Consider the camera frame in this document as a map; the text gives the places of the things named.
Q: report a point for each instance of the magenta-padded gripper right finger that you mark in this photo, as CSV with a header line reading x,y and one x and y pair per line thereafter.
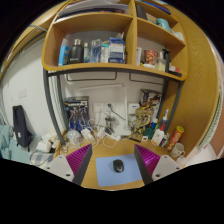
x,y
165,166

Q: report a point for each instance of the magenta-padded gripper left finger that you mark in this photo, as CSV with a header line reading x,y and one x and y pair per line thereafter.
x,y
58,166

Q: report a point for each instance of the black computer mouse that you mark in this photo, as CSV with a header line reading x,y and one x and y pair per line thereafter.
x,y
118,165

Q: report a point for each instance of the light blue mouse pad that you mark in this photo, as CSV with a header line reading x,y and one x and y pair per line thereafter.
x,y
106,173

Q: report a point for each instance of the small white cup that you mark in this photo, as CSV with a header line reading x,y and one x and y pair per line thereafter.
x,y
181,161

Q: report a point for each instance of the white mug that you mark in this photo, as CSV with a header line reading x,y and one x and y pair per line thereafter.
x,y
177,150

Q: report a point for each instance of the white tissue box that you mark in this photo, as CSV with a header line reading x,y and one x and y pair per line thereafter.
x,y
45,145

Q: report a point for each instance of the red yellow chip can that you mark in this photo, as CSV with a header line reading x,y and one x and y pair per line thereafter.
x,y
175,138

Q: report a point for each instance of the white red-capped lotion bottle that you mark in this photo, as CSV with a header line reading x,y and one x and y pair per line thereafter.
x,y
157,137

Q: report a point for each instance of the clear round plastic container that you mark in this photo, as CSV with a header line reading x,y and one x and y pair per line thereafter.
x,y
73,136

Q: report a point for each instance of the small white square clock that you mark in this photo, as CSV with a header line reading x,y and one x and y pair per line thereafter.
x,y
145,138

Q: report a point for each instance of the dark green box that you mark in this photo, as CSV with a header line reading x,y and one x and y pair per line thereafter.
x,y
149,133

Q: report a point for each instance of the white charger block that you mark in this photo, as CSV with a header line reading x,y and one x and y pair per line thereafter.
x,y
86,134

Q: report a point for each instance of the checkered bedding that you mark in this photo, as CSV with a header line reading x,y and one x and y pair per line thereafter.
x,y
16,153

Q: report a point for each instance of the blue bottle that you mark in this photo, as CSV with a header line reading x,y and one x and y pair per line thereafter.
x,y
154,124

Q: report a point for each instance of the tan robot figurine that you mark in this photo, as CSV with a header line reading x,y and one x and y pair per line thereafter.
x,y
141,120

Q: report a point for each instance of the black bag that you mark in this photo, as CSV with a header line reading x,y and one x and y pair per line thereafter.
x,y
21,128

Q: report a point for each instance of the robot model kit box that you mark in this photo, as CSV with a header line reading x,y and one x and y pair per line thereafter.
x,y
76,111

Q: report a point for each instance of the white power strip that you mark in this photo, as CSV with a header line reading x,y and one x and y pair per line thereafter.
x,y
115,136

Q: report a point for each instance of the black charger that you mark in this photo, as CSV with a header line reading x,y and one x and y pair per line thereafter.
x,y
109,130

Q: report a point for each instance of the steel cup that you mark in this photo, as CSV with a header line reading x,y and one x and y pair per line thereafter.
x,y
110,122

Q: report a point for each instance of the wooden shelf unit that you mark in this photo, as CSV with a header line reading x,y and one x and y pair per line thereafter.
x,y
130,40

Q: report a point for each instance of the grey metal shelf frame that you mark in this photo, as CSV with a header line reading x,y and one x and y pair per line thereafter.
x,y
50,106

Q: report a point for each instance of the white wall-mounted box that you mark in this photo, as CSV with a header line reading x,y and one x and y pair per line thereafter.
x,y
134,108

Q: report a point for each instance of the white wall socket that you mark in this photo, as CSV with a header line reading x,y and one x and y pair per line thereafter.
x,y
111,108
98,107

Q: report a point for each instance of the white wall switch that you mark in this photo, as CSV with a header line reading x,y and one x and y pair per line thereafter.
x,y
22,93

